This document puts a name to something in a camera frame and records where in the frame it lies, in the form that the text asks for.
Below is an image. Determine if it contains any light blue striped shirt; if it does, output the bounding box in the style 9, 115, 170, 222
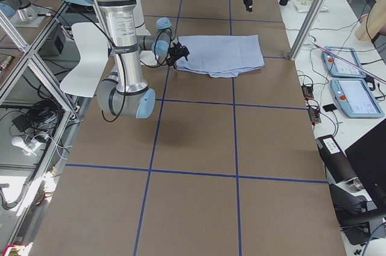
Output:
176, 35, 265, 78

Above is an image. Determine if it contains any white plastic chair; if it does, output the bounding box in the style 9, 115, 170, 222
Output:
60, 22, 109, 98

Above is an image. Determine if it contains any upper blue teach pendant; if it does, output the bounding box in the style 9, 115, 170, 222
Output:
322, 46, 367, 79

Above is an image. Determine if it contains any blue teach pendant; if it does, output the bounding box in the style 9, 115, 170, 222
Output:
322, 46, 367, 79
330, 78, 384, 119

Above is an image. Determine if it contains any lower blue teach pendant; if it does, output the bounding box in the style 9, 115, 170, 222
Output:
330, 78, 384, 119

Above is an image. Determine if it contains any black monitor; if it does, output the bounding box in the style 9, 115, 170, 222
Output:
345, 120, 385, 207

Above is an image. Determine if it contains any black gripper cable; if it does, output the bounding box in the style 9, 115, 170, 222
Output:
101, 28, 176, 123

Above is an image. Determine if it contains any aluminium frame post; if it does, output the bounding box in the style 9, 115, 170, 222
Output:
288, 0, 325, 61

